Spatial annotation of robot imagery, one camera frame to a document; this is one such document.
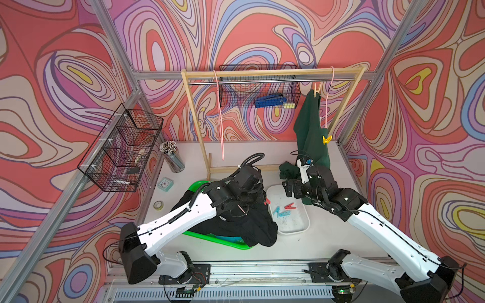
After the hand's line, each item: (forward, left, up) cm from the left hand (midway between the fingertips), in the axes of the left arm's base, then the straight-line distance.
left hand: (270, 196), depth 70 cm
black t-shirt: (-8, +4, -8) cm, 13 cm away
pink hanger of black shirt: (-4, +9, -8) cm, 13 cm away
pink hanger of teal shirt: (+55, +24, -3) cm, 60 cm away
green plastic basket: (-11, +19, -16) cm, 28 cm away
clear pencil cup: (+29, +47, -6) cm, 55 cm away
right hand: (+5, -10, -2) cm, 12 cm away
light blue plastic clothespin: (+3, -10, -22) cm, 24 cm away
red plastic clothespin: (+7, -12, -22) cm, 26 cm away
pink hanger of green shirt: (+57, -35, +8) cm, 68 cm away
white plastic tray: (-1, -15, -23) cm, 28 cm away
